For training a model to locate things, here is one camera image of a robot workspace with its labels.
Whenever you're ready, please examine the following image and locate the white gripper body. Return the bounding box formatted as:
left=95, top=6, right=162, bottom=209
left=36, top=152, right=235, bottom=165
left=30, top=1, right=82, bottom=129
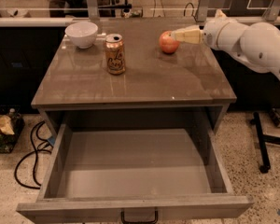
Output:
left=203, top=9, right=223, bottom=50

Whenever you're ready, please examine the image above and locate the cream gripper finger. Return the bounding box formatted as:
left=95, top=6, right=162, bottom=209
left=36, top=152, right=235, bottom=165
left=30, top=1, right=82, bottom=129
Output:
left=171, top=28, right=203, bottom=44

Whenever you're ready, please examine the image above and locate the red apple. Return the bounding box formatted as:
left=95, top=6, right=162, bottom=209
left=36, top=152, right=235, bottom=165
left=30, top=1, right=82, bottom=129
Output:
left=159, top=31, right=179, bottom=54

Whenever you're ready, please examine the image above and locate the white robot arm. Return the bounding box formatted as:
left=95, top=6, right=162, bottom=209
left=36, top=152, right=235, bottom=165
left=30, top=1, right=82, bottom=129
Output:
left=170, top=9, right=280, bottom=81

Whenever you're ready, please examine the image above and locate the grey cabinet with glossy top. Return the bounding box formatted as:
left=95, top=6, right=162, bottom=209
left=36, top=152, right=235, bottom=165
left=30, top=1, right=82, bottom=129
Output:
left=32, top=17, right=236, bottom=133

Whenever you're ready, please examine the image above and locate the open grey top drawer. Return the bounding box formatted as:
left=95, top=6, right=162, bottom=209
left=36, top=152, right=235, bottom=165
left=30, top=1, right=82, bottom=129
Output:
left=17, top=121, right=253, bottom=224

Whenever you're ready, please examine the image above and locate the orange LaCroix soda can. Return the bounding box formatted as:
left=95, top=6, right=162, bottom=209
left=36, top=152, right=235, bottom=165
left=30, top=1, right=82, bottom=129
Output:
left=104, top=34, right=126, bottom=75

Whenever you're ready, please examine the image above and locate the white ceramic bowl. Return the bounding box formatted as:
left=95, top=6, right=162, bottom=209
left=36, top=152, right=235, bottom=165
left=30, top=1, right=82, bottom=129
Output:
left=65, top=21, right=98, bottom=49

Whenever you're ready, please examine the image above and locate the black wheeled stand base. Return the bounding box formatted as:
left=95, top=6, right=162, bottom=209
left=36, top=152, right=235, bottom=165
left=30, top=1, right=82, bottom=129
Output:
left=250, top=112, right=280, bottom=174

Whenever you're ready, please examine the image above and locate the black office chair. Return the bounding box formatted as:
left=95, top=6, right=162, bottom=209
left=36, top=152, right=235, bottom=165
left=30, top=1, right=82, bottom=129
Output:
left=49, top=0, right=132, bottom=18

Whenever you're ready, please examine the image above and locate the bin of snack bags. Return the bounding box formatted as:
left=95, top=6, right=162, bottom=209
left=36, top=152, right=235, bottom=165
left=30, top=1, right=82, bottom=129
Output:
left=0, top=105, right=24, bottom=154

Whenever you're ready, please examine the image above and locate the black drawer handle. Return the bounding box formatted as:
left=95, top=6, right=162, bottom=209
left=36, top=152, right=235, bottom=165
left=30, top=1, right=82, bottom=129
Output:
left=120, top=210, right=159, bottom=224

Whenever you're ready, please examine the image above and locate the black floor cable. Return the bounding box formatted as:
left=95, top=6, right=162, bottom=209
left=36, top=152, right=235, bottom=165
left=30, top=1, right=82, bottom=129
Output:
left=13, top=120, right=53, bottom=190

